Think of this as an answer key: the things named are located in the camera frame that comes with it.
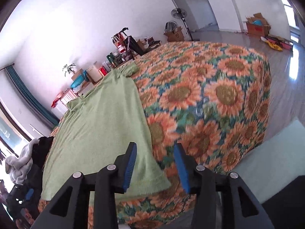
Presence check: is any green knit shirt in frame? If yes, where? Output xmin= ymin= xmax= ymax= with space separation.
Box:
xmin=41 ymin=62 xmax=171 ymax=201

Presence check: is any white grey garment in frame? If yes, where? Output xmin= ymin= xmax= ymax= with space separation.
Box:
xmin=5 ymin=139 xmax=39 ymax=185

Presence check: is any black garment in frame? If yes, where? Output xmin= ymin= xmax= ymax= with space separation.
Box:
xmin=31 ymin=136 xmax=54 ymax=169

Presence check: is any teal curtain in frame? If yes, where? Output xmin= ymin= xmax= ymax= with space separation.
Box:
xmin=4 ymin=65 xmax=59 ymax=129

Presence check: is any pink ribbed suitcase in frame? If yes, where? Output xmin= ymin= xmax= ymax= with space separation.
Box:
xmin=60 ymin=88 xmax=78 ymax=106

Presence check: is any sunflower pattern bedspread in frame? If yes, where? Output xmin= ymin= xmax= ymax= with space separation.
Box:
xmin=38 ymin=40 xmax=273 ymax=229

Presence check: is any teal basin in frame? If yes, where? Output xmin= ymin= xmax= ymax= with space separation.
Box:
xmin=70 ymin=74 xmax=86 ymax=89

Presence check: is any potted green plant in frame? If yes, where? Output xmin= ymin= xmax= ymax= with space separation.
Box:
xmin=62 ymin=63 xmax=76 ymax=77

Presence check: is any cream plastic bucket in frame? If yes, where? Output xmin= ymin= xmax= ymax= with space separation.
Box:
xmin=86 ymin=66 xmax=103 ymax=83

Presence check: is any red tin can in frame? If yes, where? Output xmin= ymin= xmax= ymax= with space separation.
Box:
xmin=99 ymin=66 xmax=109 ymax=77

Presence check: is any open cardboard box far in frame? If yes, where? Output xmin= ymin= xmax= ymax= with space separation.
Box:
xmin=246 ymin=13 xmax=271 ymax=37

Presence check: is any brown cardboard box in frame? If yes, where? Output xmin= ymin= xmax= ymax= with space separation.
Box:
xmin=164 ymin=26 xmax=185 ymax=42

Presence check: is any black standing fan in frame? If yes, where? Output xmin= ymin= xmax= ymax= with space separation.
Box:
xmin=171 ymin=8 xmax=199 ymax=41

